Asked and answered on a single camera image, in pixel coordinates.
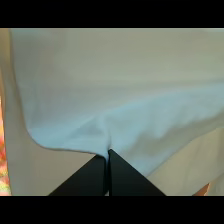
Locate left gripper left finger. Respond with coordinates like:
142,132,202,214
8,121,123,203
49,153,108,197

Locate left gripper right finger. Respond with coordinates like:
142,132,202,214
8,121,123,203
108,148,166,197

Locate white T-shirt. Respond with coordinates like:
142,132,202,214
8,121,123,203
0,28,224,197

